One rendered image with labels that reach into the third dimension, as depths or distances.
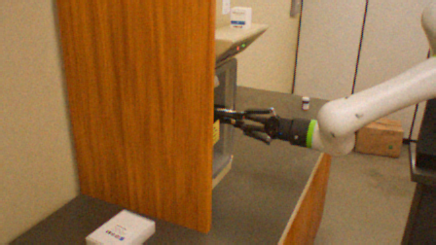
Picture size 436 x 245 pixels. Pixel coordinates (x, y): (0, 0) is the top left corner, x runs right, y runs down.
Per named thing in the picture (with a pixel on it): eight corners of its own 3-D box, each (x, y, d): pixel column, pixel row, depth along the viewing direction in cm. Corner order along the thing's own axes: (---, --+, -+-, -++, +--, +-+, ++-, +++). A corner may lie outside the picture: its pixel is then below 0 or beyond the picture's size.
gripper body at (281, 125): (293, 137, 131) (267, 132, 135) (296, 114, 128) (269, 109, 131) (287, 147, 125) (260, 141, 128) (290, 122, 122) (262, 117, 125)
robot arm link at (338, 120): (446, 101, 110) (422, 73, 116) (455, 79, 101) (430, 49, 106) (328, 152, 113) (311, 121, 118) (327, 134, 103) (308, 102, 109)
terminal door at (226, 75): (195, 197, 126) (195, 78, 111) (231, 157, 152) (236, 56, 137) (197, 198, 126) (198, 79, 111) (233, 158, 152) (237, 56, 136)
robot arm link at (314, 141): (350, 165, 122) (357, 134, 126) (352, 149, 111) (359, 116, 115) (307, 156, 127) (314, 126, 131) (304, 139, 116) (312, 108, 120)
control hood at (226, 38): (192, 72, 110) (192, 36, 106) (236, 51, 137) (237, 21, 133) (230, 78, 105) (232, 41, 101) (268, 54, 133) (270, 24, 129)
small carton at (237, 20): (230, 28, 120) (231, 8, 117) (236, 25, 124) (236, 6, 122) (245, 29, 118) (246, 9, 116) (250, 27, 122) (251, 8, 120)
